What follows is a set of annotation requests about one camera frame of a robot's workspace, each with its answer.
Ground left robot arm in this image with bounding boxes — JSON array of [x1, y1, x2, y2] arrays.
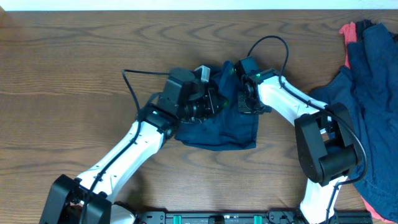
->
[[40, 65, 227, 224]]

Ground red garment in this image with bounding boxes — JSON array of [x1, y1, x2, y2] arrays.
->
[[339, 22, 358, 68]]

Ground black garment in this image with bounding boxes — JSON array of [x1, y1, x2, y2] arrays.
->
[[355, 19, 375, 41]]

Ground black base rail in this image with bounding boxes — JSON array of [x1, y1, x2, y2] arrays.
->
[[134, 210, 373, 224]]

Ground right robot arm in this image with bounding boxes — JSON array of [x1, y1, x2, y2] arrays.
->
[[234, 57, 367, 223]]

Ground navy blue clothes pile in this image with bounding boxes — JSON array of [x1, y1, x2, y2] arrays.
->
[[310, 23, 397, 222]]

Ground navy blue shorts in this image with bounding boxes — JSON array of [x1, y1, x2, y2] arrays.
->
[[175, 60, 259, 151]]

